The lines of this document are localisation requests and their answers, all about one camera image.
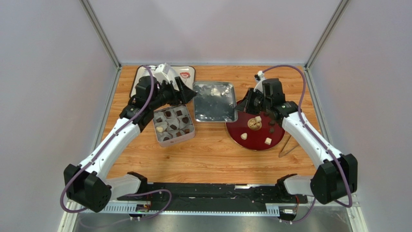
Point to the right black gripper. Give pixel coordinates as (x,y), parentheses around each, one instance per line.
(250,102)

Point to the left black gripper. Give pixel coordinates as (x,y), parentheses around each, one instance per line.
(187,94)

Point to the dark teardrop chocolate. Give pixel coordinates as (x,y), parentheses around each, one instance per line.
(185,120)

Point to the red round plate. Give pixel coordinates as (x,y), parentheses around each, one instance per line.
(257,131)

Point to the silver tin lid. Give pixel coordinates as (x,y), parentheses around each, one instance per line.
(215,102)

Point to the square chocolate tin box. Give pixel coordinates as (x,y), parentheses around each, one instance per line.
(178,112)

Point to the metal tongs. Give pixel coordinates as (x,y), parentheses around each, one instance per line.
(289,146)

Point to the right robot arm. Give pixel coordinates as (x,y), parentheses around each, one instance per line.
(336,173)

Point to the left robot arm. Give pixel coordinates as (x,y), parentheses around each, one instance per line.
(87,183)

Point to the dark swirl chocolate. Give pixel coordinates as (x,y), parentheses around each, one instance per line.
(272,123)

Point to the white cube chocolate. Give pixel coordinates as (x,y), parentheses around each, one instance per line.
(268,141)

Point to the strawberry pattern square tray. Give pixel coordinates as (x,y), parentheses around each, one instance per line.
(186,73)

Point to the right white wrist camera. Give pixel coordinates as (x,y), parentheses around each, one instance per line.
(259,78)

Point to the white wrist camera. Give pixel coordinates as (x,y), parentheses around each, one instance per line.
(259,78)
(164,73)

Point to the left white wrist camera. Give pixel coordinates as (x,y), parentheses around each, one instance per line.
(164,73)

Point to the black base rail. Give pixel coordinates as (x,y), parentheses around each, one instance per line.
(218,199)

